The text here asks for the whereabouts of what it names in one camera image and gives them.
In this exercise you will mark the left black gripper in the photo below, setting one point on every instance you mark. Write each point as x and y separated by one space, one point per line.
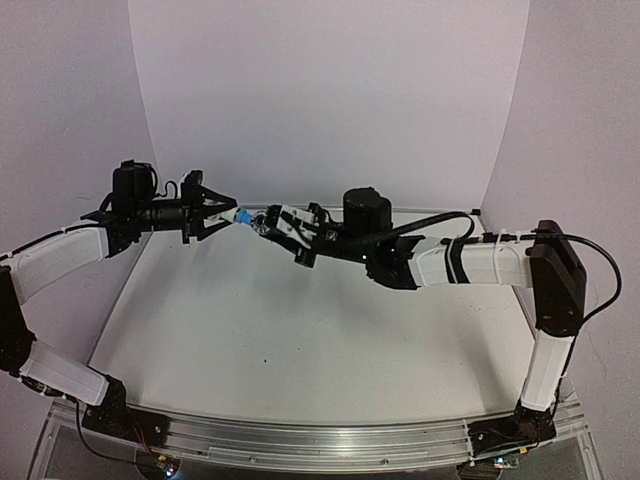
193 207

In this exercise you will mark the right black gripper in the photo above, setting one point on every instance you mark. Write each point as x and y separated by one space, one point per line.
291 245

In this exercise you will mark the white plastic pipe fitting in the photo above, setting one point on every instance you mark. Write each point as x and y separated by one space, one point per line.
230 216

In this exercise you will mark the blue water faucet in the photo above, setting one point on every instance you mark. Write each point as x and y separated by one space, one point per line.
258 221

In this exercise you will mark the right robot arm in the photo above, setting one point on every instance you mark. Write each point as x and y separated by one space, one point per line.
401 258

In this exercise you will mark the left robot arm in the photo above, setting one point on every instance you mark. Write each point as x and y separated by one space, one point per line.
132 208

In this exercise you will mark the left circuit board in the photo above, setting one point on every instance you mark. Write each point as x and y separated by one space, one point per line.
155 466

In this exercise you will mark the circuit board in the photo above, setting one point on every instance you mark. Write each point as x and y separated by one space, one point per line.
155 466
504 462

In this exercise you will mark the right circuit board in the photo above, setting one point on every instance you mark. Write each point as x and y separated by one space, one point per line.
504 462

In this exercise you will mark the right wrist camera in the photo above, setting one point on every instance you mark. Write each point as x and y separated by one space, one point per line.
296 224

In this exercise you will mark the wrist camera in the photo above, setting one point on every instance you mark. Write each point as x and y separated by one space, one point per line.
193 178
296 224

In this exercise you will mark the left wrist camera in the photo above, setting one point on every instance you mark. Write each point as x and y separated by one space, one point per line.
193 178

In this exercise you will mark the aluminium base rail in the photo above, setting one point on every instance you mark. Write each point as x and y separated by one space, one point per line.
333 449

